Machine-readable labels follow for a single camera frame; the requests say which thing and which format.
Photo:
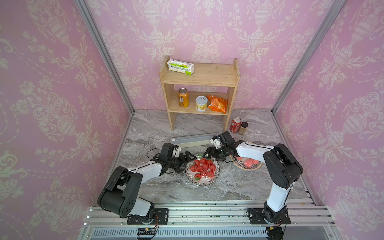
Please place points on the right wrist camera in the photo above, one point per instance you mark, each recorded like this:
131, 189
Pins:
215, 140

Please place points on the white green carton box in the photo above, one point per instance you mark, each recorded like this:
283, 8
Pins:
181, 67

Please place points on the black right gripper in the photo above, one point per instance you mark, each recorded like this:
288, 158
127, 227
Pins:
213, 149

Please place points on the wooden shelf unit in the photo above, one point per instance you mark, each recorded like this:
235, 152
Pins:
214, 75

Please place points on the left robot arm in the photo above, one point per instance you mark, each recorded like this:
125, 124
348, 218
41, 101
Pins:
120, 195

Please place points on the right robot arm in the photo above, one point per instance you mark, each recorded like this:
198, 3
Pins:
284, 169

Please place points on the white yellow tin can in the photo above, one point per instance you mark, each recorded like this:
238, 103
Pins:
201, 103

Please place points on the aluminium corner rail left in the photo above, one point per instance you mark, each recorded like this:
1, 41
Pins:
101, 46

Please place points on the orange drink can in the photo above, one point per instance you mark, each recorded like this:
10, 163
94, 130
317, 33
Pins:
183, 97

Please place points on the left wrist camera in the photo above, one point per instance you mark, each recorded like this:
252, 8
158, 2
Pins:
176, 151

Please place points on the spice jar with black lid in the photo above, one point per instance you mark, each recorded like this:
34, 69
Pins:
243, 128

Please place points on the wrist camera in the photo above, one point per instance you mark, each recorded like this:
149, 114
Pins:
176, 151
215, 140

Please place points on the aluminium corner rail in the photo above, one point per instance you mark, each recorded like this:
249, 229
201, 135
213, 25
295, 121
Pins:
101, 46
330, 17

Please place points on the orange snack bag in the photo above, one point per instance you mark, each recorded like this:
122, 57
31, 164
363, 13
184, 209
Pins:
217, 104

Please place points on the glass plate of strawberries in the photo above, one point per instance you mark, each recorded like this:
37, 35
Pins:
202, 180

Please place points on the cream plastic wrap dispenser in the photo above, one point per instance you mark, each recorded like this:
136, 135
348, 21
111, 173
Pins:
193, 141

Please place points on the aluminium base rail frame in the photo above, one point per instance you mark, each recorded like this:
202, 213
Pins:
213, 212

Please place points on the red cola can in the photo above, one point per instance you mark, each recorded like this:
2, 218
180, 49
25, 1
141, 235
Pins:
235, 124

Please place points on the aluminium corner rail right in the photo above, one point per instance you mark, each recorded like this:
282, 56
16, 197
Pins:
330, 17

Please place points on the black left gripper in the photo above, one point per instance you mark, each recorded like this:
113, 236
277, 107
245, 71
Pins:
183, 161

